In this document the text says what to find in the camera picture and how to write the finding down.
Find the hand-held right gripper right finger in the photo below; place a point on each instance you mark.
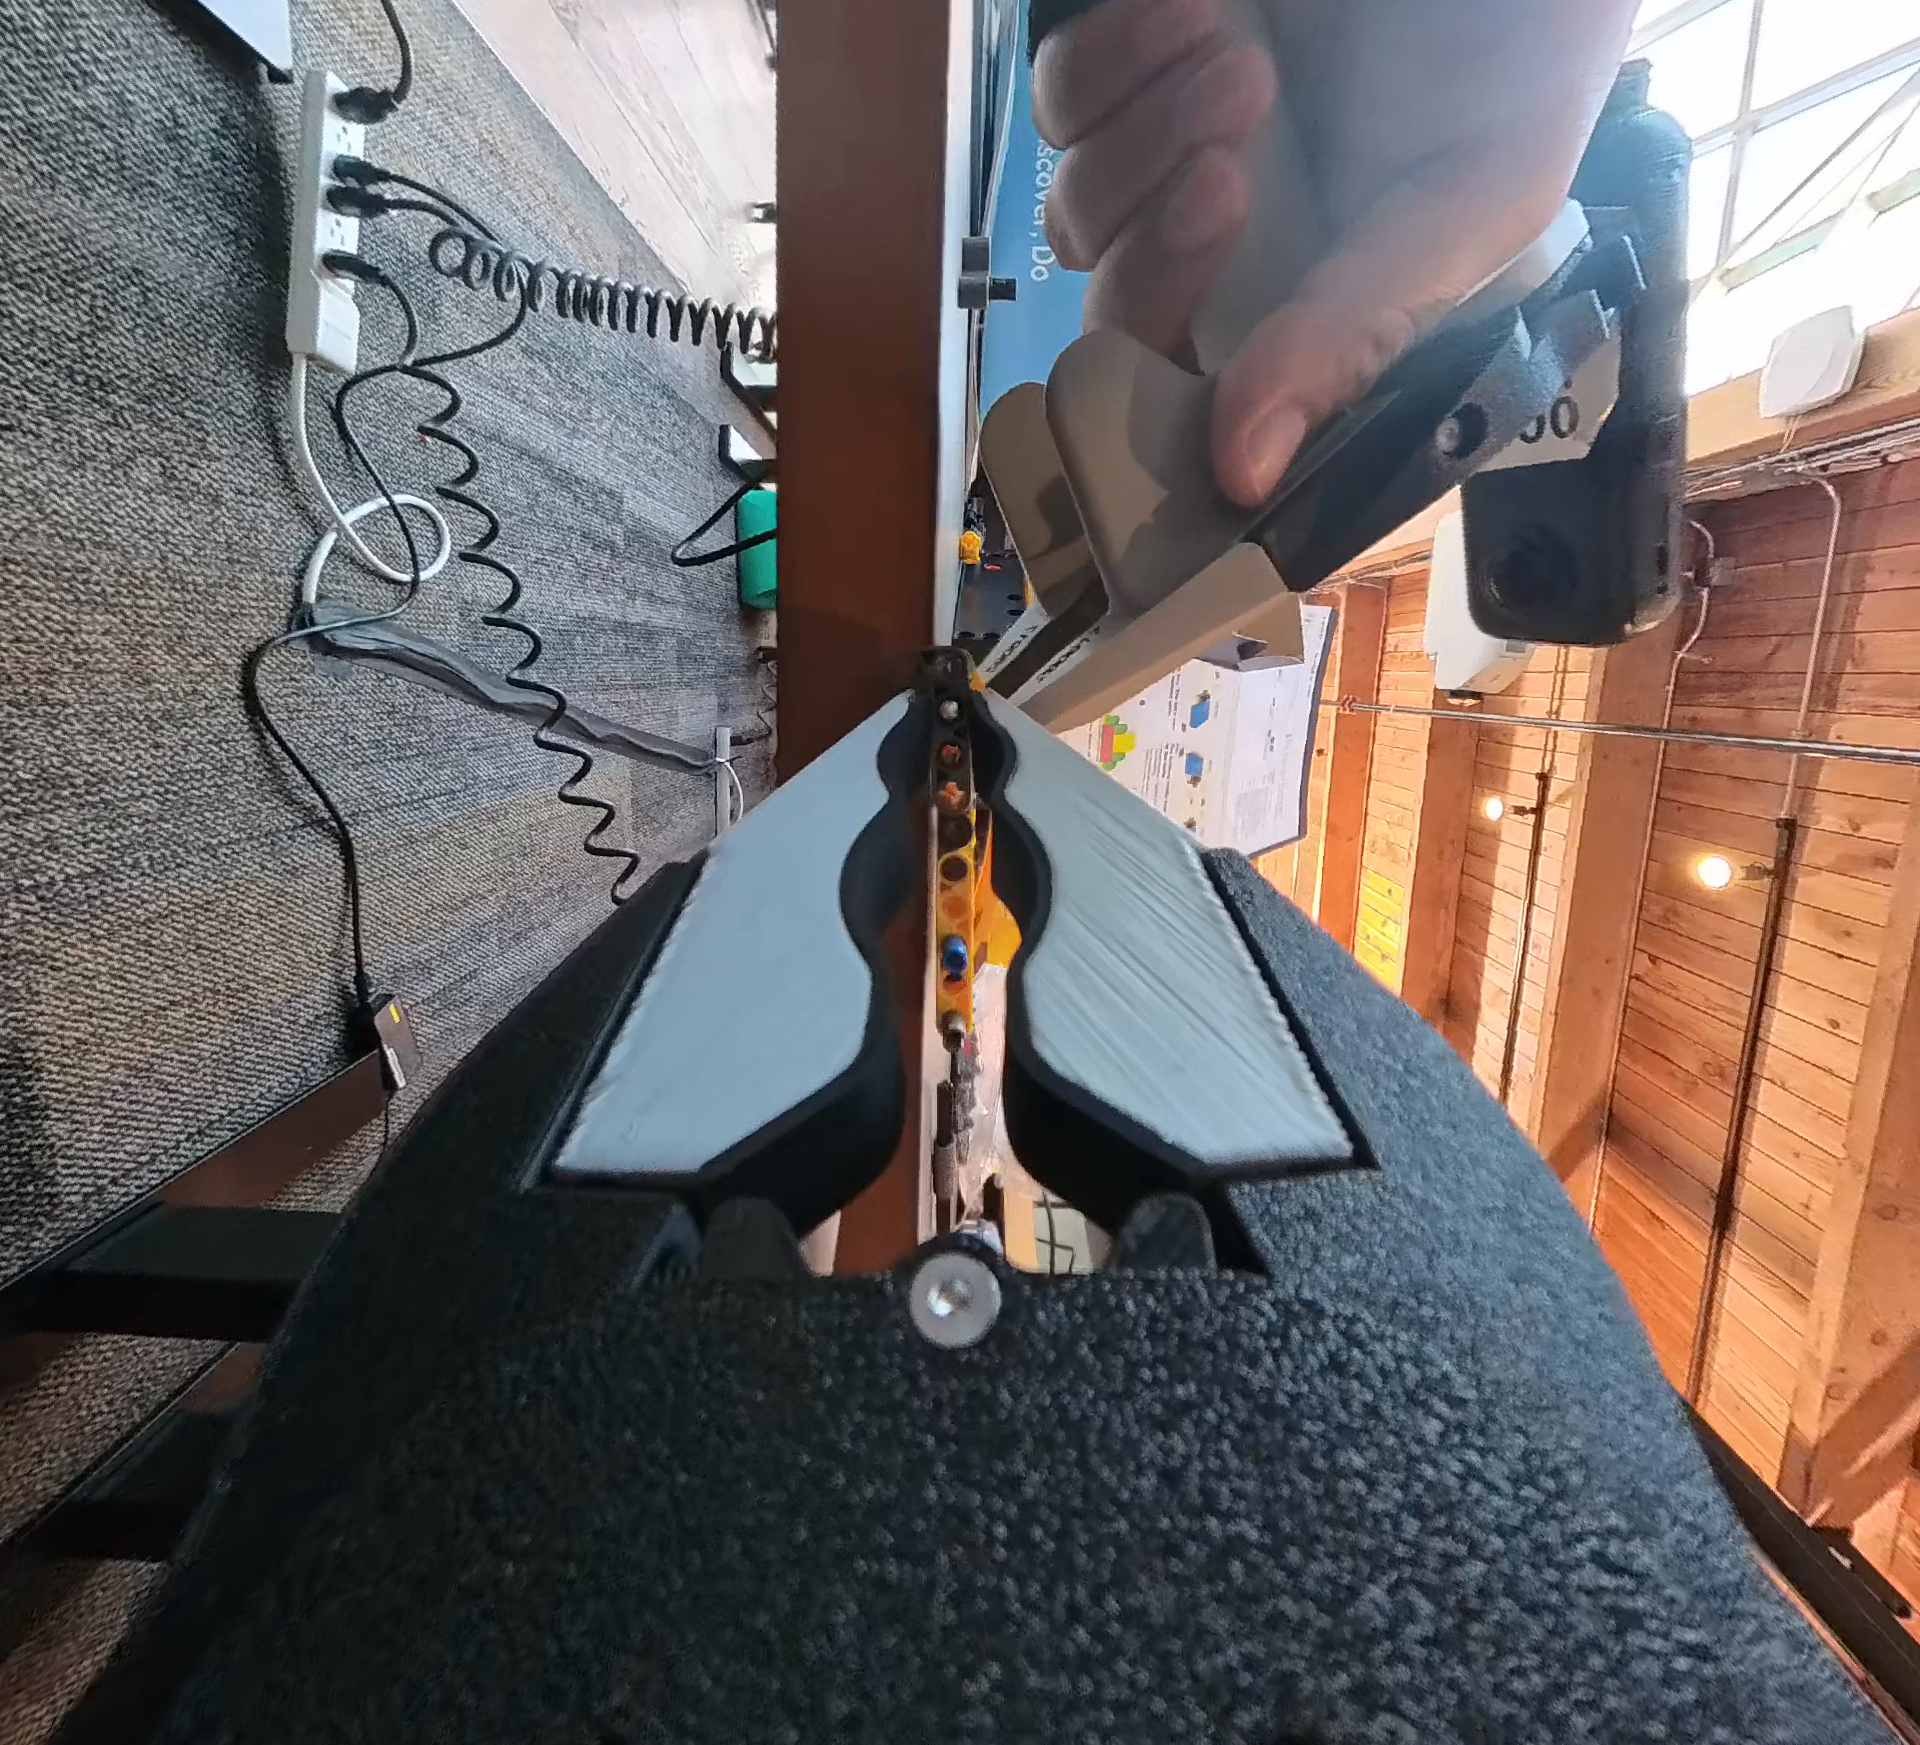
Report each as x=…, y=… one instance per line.
x=1186, y=1010

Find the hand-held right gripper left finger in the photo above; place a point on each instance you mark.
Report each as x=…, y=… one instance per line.
x=720, y=1026

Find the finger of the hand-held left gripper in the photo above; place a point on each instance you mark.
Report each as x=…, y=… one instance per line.
x=1127, y=470
x=1154, y=634

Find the yellow brick panel piece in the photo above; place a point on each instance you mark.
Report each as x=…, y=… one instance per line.
x=961, y=906

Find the person's left hand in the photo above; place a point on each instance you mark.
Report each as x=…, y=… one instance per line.
x=1411, y=98

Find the white ceiling sensor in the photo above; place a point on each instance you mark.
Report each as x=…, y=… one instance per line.
x=1810, y=360

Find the green object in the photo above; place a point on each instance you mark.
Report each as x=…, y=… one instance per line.
x=757, y=547

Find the white power strip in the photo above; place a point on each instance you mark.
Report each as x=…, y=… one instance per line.
x=326, y=217

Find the colourful wall poster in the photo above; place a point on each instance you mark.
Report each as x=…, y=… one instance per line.
x=1216, y=726

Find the black desk frame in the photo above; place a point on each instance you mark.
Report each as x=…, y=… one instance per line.
x=150, y=1266

